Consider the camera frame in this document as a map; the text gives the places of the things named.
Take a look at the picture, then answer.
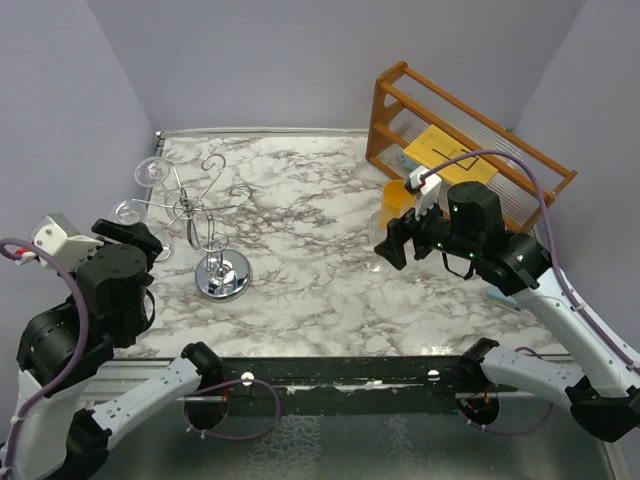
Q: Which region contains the yellow book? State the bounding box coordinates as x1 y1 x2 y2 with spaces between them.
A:
403 125 498 185

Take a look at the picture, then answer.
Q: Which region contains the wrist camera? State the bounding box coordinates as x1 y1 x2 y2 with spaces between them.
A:
31 213 105 274
404 166 442 220

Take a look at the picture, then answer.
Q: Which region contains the wooden shelf rack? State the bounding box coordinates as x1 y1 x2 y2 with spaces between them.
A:
365 62 577 231

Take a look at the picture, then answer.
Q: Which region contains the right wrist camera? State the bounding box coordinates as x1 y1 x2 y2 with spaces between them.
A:
404 166 442 220

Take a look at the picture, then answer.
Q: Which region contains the clear wine glass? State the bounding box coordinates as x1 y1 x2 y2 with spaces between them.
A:
108 199 147 225
361 210 390 274
134 157 171 188

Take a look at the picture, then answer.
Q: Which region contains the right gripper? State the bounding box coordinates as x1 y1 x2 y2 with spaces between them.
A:
374 189 479 269

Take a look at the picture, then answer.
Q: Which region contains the blue patterned small item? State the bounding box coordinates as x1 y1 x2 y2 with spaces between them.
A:
399 153 418 170

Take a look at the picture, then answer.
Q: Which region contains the yellow plastic wine glass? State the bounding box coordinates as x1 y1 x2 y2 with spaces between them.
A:
373 180 415 231

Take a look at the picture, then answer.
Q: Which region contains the light blue eraser block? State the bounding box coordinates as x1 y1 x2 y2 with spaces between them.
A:
485 285 522 312

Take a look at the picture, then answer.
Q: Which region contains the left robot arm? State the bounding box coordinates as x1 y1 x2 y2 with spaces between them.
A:
1 214 223 479

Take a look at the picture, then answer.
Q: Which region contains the purple loop cable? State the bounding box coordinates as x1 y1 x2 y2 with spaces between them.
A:
183 378 284 442
462 347 559 435

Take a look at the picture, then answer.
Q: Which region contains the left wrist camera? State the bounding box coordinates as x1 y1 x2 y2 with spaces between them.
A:
31 213 105 274

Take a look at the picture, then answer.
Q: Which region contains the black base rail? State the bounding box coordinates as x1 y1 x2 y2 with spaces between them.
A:
181 342 495 417

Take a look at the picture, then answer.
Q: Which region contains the chrome wine glass rack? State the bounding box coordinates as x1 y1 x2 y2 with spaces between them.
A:
138 153 253 303

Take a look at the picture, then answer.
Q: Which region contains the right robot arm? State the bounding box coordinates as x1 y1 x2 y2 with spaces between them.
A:
374 180 639 442

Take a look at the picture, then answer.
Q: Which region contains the purple loop cable left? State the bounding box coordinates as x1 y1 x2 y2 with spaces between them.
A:
183 378 284 442

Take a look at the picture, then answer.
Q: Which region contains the purple loop cable right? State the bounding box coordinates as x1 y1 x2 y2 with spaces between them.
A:
462 347 559 435

